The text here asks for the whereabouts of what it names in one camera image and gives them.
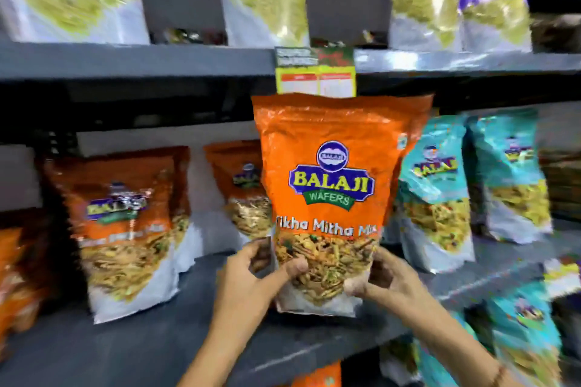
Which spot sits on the person's left hand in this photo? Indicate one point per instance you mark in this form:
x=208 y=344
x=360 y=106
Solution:
x=238 y=291

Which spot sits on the person's right hand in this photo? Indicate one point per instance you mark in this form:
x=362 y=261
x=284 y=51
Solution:
x=395 y=291

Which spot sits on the person's right thumb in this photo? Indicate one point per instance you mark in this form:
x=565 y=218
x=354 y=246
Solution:
x=359 y=286

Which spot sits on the person's left thumb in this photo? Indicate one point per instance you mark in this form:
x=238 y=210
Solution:
x=287 y=274

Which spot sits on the large orange snack packet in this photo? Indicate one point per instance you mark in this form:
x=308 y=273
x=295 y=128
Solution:
x=336 y=137

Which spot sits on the person's right forearm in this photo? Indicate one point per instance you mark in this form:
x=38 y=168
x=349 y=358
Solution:
x=454 y=346

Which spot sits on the person's left forearm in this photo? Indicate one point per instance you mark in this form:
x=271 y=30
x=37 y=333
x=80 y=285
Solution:
x=227 y=350

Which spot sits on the grey metal shelf board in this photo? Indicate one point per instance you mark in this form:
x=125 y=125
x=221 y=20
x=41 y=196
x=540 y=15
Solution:
x=136 y=346
x=136 y=60

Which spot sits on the green and yellow price tag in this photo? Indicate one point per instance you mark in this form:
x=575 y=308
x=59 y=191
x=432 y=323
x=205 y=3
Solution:
x=315 y=73

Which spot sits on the yellow and white snack packet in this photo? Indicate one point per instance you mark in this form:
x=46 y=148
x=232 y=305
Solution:
x=563 y=278

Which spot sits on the brown packets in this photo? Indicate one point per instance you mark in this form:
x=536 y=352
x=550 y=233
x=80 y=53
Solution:
x=560 y=182

